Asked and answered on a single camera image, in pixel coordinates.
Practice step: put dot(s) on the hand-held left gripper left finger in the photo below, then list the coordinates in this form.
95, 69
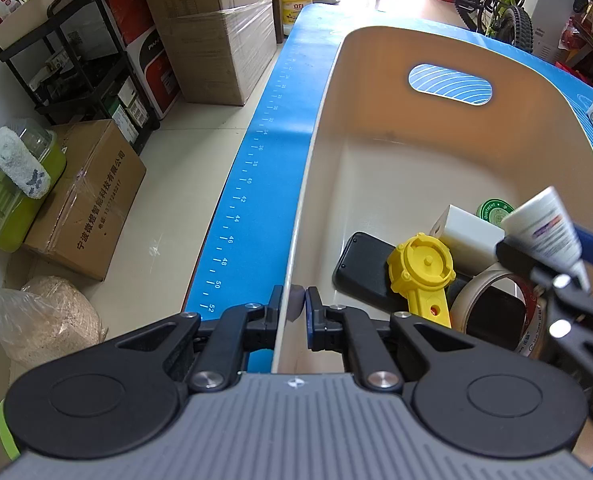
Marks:
276, 310

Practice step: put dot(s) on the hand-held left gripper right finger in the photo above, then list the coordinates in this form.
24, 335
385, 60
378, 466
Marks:
308, 312

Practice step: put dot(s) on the white ointment tube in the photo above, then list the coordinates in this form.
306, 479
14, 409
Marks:
543, 225

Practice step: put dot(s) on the green round tin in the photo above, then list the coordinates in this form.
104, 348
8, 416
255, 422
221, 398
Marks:
493, 212

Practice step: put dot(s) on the white charger adapter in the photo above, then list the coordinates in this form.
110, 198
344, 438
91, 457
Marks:
469, 235

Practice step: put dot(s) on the beige tape roll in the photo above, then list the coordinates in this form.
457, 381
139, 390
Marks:
476, 292

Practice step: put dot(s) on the black device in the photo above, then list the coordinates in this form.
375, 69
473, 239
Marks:
364, 270

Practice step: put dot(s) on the yellow plastic tool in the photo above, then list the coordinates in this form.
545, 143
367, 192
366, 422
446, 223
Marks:
421, 265

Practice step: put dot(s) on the beige plastic bin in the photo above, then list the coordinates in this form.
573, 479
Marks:
401, 160

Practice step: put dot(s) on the blue measuring mat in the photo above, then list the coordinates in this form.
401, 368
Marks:
276, 160

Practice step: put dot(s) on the taped brown cardboard box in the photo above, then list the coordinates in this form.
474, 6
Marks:
91, 195

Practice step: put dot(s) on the clear bag of grain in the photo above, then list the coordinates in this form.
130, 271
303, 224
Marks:
46, 325

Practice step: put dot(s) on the green and black bicycle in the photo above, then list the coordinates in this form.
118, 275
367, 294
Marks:
516, 25

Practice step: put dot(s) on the plastic-wrapped cardboard box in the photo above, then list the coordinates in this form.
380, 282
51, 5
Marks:
221, 55

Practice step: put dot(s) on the white and red appliance box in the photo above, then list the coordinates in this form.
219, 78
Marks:
156, 75

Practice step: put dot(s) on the black utility cart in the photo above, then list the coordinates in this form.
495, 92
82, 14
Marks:
96, 95

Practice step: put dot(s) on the green plastic container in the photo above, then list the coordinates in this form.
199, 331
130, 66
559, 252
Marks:
6, 220

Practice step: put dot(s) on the green plastic stool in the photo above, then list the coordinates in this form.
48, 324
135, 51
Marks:
6, 430

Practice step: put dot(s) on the white fluffy towel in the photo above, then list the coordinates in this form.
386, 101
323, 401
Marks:
19, 165

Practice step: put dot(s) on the red cardboard box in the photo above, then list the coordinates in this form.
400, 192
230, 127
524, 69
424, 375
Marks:
131, 10

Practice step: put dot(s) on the open cardboard tray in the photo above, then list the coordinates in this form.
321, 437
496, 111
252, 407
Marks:
31, 15

